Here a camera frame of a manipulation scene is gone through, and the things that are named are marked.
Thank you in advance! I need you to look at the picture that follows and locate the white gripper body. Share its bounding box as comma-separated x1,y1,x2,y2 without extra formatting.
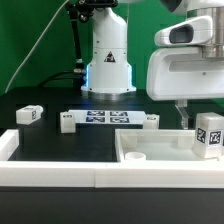
146,47,224,101

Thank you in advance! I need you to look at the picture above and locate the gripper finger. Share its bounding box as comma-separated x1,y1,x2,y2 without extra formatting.
175,99,189,130

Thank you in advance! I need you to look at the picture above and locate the white square tabletop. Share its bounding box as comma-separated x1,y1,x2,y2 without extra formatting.
115,129,219,163

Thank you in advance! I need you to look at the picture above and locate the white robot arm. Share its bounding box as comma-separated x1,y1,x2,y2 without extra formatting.
82,0,224,128

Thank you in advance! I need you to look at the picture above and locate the white base marker plate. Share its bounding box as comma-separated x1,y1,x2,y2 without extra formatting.
70,110,146,125

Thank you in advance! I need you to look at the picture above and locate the white U-shaped obstacle fence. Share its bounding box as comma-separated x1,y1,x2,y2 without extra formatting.
0,129,224,189

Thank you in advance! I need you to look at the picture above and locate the black cable bundle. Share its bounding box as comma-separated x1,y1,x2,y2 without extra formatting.
39,2,88,88

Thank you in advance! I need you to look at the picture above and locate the grey cable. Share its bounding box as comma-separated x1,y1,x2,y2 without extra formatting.
4,0,72,94

